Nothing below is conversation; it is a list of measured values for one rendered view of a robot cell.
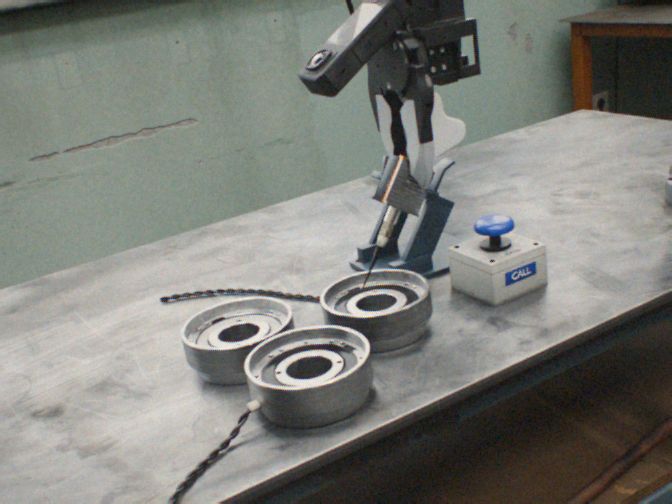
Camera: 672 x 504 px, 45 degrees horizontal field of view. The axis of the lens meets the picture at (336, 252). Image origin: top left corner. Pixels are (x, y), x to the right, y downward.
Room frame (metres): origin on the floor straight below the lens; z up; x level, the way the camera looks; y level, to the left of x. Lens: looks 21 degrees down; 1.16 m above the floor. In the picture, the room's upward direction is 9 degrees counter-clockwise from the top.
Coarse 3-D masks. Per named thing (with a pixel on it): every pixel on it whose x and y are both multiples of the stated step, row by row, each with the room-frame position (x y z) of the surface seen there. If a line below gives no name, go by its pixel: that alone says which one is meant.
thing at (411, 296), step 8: (360, 288) 0.74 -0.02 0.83; (368, 288) 0.73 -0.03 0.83; (376, 288) 0.73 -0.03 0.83; (384, 288) 0.73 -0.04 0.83; (392, 288) 0.72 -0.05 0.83; (400, 288) 0.72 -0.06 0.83; (408, 288) 0.72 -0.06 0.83; (344, 296) 0.72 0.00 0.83; (352, 296) 0.72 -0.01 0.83; (408, 296) 0.70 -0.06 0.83; (416, 296) 0.70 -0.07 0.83; (336, 304) 0.71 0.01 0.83; (344, 304) 0.70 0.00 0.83; (408, 304) 0.68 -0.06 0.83; (344, 312) 0.69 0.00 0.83
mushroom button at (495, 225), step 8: (488, 216) 0.76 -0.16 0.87; (496, 216) 0.76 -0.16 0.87; (504, 216) 0.75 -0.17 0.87; (480, 224) 0.74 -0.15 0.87; (488, 224) 0.74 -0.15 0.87; (496, 224) 0.74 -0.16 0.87; (504, 224) 0.74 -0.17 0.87; (512, 224) 0.74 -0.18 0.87; (480, 232) 0.74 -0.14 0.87; (488, 232) 0.73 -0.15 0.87; (496, 232) 0.73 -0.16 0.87; (504, 232) 0.73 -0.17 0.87; (496, 240) 0.75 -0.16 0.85
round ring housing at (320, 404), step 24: (288, 336) 0.64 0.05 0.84; (312, 336) 0.64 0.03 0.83; (336, 336) 0.63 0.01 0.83; (360, 336) 0.61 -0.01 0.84; (264, 360) 0.62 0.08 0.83; (288, 360) 0.61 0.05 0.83; (312, 360) 0.61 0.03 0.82; (336, 360) 0.60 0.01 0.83; (360, 360) 0.59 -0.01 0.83; (264, 384) 0.55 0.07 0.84; (336, 384) 0.54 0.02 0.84; (360, 384) 0.56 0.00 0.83; (264, 408) 0.56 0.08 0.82; (288, 408) 0.54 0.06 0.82; (312, 408) 0.54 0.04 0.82; (336, 408) 0.54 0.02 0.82
